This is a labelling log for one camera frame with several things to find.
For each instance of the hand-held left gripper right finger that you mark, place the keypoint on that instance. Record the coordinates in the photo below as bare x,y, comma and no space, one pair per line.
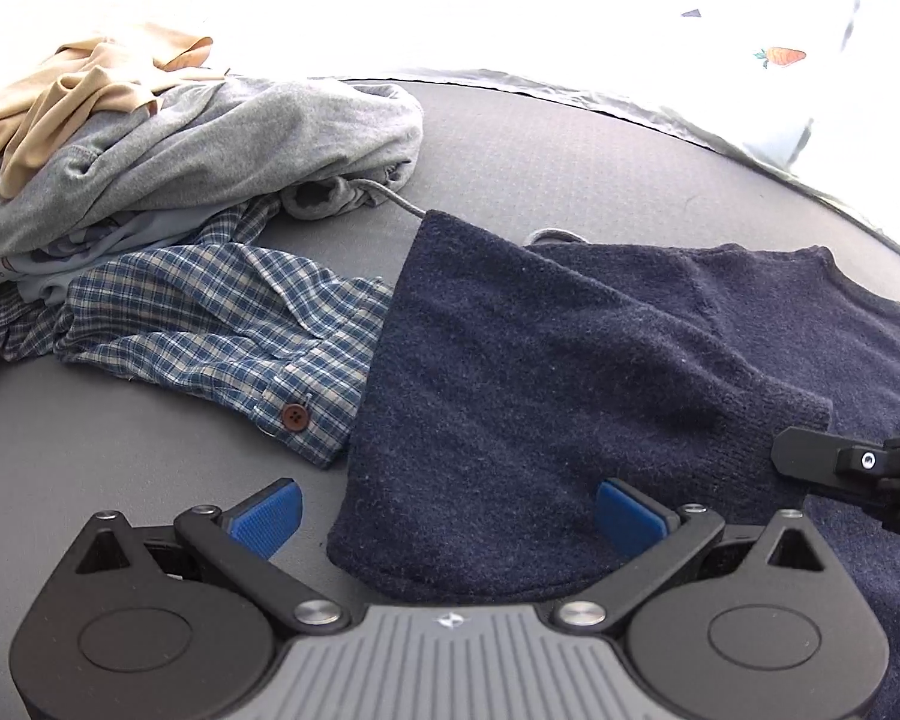
630,525

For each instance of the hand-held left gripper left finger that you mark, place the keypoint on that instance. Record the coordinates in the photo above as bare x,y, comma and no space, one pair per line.
270,519

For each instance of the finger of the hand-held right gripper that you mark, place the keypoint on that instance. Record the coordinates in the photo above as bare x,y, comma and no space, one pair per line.
825,457

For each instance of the navy knit sweater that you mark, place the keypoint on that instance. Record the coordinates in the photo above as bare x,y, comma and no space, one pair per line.
540,375

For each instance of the blue plaid shirt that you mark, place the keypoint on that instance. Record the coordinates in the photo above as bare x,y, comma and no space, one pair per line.
217,315

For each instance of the light blue garment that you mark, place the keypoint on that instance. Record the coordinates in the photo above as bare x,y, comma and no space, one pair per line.
105,240

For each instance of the printed white curtain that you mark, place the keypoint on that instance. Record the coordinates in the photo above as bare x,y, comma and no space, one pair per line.
757,37

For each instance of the beige garment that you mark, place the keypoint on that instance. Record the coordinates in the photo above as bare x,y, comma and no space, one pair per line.
60,90

